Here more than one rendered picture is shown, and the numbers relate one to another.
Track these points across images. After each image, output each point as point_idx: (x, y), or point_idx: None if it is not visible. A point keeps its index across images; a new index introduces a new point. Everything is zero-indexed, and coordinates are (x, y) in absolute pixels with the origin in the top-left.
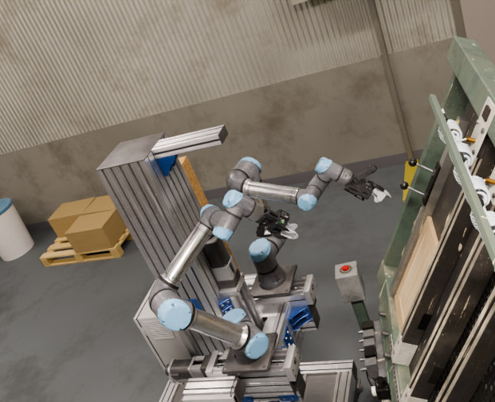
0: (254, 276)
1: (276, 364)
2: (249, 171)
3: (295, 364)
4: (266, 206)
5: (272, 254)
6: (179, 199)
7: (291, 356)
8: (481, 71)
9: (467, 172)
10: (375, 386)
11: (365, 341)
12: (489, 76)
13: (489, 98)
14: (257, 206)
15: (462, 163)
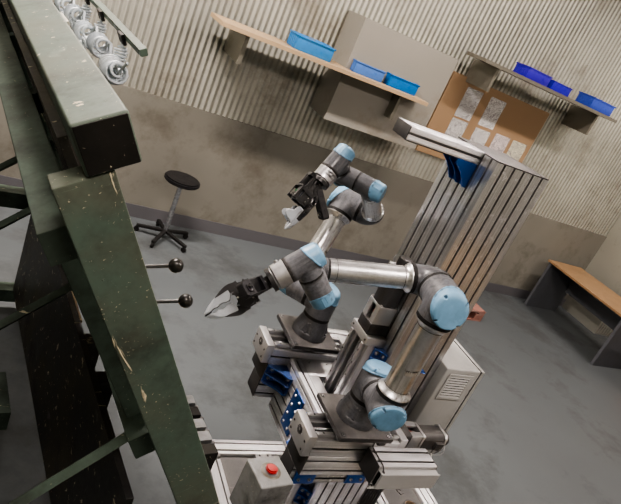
0: (403, 465)
1: (275, 330)
2: (429, 282)
3: (259, 340)
4: (401, 351)
5: (360, 376)
6: (438, 215)
7: (265, 335)
8: (72, 43)
9: (94, 1)
10: None
11: (202, 423)
12: (60, 40)
13: (66, 19)
14: (320, 166)
15: (99, 4)
